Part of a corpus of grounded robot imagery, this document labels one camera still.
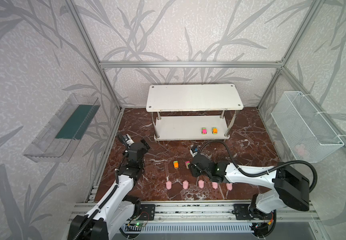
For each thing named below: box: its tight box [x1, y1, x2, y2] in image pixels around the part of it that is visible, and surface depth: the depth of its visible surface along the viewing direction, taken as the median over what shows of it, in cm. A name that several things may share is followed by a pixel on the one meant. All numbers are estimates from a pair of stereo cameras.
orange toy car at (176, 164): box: [173, 160, 179, 169], surface depth 90 cm
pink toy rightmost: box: [226, 183, 233, 191], surface depth 82 cm
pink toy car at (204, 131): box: [201, 127, 208, 135], surface depth 99 cm
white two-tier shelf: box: [146, 84, 244, 141], surface depth 84 cm
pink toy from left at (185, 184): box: [182, 180, 189, 189], surface depth 83 cm
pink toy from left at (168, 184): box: [165, 180, 172, 190], surface depth 83 cm
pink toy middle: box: [198, 179, 205, 189], surface depth 83 cm
